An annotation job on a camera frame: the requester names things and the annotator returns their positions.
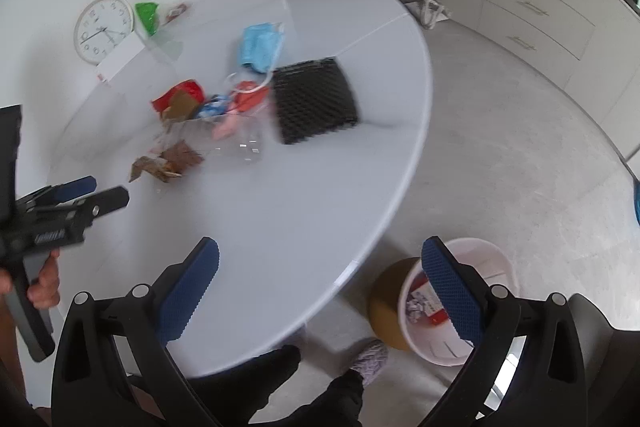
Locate green snack packet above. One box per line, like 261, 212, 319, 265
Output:
135, 2, 162, 38

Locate white tote bag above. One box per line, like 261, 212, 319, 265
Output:
402, 0, 453, 30

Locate person's left forearm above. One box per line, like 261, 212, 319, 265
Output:
0, 299, 32, 410

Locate grey knitted slipper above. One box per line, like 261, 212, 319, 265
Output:
350, 339, 390, 388

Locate person's left hand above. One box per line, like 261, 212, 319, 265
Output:
0, 252, 62, 309

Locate red and white carton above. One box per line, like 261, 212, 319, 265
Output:
407, 281, 449, 328

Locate blue face mask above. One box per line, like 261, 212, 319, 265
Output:
236, 22, 285, 74

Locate small red label packet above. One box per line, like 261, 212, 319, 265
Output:
162, 3, 191, 26

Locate blue and white wrapper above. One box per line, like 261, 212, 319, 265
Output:
195, 94, 233, 118

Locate person's black trousers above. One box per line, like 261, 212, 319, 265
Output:
127, 344, 364, 427

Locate red flat packet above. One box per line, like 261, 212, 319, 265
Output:
151, 79, 206, 114

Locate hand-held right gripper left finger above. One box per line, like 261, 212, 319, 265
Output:
50, 236, 221, 427

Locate brown cylindrical stool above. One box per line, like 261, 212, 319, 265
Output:
367, 257, 426, 353

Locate black textured mat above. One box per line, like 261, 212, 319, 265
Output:
271, 57, 362, 146

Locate brown cardboard piece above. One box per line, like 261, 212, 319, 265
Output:
162, 89, 201, 124

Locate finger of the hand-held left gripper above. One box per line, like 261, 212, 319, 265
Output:
74, 186, 131, 224
17, 175, 98, 210

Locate large brown wrapper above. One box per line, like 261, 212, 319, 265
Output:
150, 141, 205, 176

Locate white flat box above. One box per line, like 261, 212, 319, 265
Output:
96, 36, 146, 84

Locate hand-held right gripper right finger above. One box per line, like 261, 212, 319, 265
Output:
420, 236, 588, 427

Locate beige drawer cabinet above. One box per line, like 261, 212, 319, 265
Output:
477, 0, 640, 158

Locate white trash bin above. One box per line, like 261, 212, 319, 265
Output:
397, 238, 516, 367

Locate pink wrapper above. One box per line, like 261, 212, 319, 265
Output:
212, 109, 240, 140

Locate small brown crumpled wrapper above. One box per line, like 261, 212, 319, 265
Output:
129, 156, 173, 184

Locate white round wall clock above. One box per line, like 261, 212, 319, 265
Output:
74, 0, 136, 66

